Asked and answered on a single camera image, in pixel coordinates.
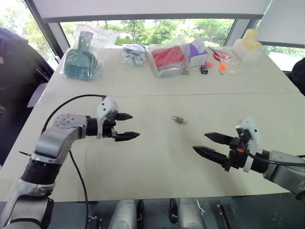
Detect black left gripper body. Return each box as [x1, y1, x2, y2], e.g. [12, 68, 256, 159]
[102, 113, 120, 141]

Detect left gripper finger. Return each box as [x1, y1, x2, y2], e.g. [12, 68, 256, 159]
[116, 113, 133, 122]
[114, 131, 141, 143]

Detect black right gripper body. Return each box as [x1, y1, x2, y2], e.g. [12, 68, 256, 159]
[223, 135, 251, 172]

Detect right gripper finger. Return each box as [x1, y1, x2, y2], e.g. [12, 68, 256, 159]
[192, 146, 231, 168]
[204, 132, 236, 146]

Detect blue white items bag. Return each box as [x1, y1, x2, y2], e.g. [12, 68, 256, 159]
[120, 43, 148, 67]

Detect silver rounded robot leg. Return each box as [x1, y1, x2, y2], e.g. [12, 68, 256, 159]
[107, 199, 139, 229]
[177, 197, 207, 229]

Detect green dustpan in plastic bag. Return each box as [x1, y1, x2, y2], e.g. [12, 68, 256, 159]
[61, 23, 118, 82]

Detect red pack in plastic bag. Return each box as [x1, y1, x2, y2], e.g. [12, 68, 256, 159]
[148, 44, 188, 79]

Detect red tool in clear bag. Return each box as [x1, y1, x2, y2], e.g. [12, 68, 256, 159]
[208, 46, 234, 63]

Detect purple white carton box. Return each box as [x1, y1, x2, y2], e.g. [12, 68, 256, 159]
[187, 39, 210, 68]

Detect translucent white plastic container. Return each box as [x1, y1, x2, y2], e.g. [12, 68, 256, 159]
[233, 37, 263, 63]

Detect person in dark clothes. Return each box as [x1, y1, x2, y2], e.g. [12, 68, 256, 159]
[0, 27, 56, 166]

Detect dark rounded object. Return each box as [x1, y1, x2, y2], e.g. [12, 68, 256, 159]
[291, 58, 305, 96]

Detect pale yellow plastic cups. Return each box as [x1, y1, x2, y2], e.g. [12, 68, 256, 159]
[241, 29, 262, 52]

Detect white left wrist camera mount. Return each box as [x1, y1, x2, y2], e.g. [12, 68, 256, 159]
[96, 96, 119, 139]

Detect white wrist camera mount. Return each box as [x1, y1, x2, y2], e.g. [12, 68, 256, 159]
[235, 116, 263, 173]
[96, 96, 119, 139]

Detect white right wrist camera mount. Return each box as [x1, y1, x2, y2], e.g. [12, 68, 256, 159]
[235, 116, 263, 173]

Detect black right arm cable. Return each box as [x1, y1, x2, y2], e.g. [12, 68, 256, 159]
[246, 151, 305, 167]

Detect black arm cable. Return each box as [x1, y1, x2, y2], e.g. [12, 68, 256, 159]
[246, 151, 305, 167]
[41, 94, 107, 229]

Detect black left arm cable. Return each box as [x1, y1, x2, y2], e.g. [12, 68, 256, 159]
[41, 94, 107, 229]

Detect black metal bracket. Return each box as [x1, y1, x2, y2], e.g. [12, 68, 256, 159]
[216, 203, 237, 229]

